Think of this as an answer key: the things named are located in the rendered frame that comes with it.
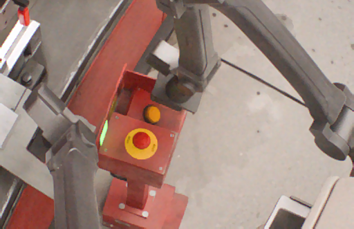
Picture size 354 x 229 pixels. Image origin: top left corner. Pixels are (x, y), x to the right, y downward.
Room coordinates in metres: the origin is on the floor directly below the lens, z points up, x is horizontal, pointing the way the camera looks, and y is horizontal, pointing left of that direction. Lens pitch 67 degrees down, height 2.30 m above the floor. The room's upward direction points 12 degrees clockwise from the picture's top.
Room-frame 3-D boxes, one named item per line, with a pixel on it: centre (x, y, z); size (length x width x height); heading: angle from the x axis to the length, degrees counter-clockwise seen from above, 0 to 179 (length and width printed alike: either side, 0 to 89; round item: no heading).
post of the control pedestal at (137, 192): (0.60, 0.07, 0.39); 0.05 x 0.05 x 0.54; 83
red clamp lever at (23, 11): (0.61, 0.34, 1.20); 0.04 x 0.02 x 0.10; 74
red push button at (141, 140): (0.55, 0.06, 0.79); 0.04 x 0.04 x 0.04
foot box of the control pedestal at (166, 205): (0.59, 0.04, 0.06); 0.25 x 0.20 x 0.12; 83
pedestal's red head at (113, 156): (0.60, 0.07, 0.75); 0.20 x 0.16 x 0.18; 173
